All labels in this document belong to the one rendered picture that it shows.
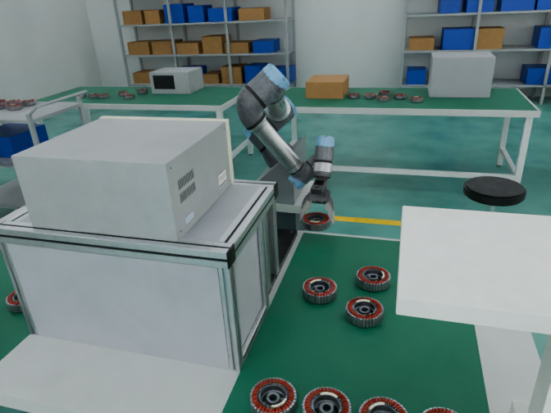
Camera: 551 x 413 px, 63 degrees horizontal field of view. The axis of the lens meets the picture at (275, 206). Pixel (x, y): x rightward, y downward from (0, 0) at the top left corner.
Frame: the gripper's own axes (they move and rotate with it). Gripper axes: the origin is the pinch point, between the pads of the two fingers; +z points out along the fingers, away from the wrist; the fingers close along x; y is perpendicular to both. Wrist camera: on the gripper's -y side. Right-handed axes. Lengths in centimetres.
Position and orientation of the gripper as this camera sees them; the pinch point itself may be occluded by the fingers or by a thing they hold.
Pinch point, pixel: (316, 223)
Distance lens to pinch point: 180.2
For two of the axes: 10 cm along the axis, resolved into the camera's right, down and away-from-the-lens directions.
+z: -1.1, 9.9, -0.7
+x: -9.6, -0.8, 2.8
